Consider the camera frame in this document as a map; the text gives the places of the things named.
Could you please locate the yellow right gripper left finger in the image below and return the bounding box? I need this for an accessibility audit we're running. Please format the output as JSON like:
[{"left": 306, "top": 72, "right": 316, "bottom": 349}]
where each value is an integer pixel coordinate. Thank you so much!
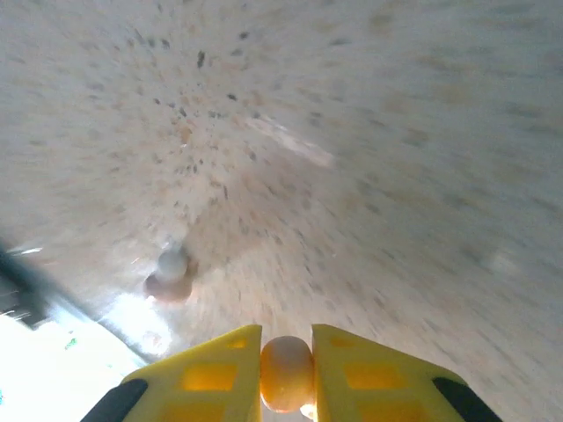
[{"left": 81, "top": 324, "right": 264, "bottom": 422}]

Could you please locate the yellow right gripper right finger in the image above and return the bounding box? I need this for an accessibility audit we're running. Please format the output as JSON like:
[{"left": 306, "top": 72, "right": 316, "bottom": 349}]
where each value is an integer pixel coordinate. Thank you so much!
[{"left": 311, "top": 324, "right": 502, "bottom": 422}]

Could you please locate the pink wireless earbud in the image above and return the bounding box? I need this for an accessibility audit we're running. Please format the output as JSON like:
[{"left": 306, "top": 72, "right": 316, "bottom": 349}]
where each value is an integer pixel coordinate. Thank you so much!
[{"left": 259, "top": 335, "right": 317, "bottom": 414}]

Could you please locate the white wireless earbud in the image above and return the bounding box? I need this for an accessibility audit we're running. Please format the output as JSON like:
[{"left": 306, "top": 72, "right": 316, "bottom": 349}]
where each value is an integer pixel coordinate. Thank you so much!
[{"left": 143, "top": 244, "right": 195, "bottom": 304}]

